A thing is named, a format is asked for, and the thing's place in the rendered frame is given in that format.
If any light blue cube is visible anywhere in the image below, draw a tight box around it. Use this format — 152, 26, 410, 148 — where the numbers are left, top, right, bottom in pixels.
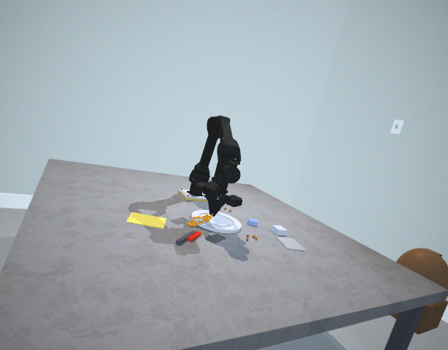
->
247, 218, 258, 227

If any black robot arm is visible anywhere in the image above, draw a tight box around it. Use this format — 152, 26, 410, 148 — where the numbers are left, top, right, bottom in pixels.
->
187, 115, 241, 198

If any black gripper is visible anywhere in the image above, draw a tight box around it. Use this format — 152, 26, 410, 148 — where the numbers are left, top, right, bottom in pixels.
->
193, 175, 242, 217

